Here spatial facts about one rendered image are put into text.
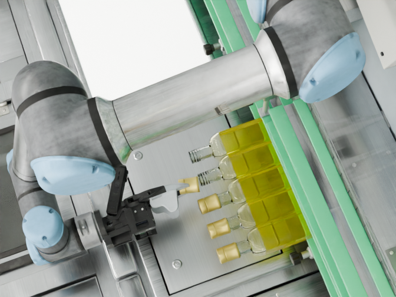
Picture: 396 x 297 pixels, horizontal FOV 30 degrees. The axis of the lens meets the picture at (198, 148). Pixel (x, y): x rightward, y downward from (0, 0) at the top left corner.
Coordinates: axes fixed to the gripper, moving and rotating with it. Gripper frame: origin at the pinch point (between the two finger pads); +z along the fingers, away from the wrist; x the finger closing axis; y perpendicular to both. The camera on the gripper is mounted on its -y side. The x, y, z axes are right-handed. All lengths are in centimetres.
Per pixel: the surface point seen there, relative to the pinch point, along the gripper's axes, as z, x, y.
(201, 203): 2.4, 1.4, 5.4
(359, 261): 25.9, 13.1, 30.3
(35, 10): -19, -13, -63
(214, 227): 3.1, 1.2, 11.3
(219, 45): 21.0, -5.2, -32.2
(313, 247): 22.2, -3.4, 22.0
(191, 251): -2.5, -13.0, 11.4
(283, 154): 22.3, 6.0, 2.5
